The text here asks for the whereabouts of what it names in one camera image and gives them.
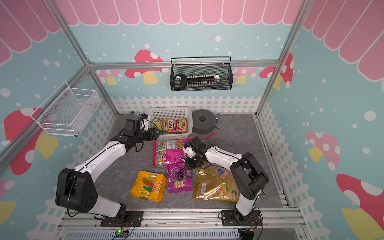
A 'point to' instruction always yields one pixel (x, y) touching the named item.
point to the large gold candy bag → (215, 184)
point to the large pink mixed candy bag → (167, 151)
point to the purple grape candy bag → (180, 178)
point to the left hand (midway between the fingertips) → (158, 133)
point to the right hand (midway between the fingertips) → (187, 166)
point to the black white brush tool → (181, 81)
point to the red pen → (210, 135)
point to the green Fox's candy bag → (161, 124)
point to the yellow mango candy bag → (149, 185)
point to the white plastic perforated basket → (172, 112)
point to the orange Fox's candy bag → (178, 125)
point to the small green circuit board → (119, 232)
